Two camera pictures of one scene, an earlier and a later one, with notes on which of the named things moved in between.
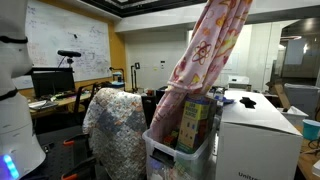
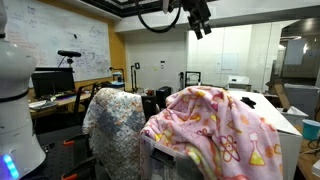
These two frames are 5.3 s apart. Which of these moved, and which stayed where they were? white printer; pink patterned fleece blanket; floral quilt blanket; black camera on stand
Moved: pink patterned fleece blanket
Stayed: white printer; floral quilt blanket; black camera on stand
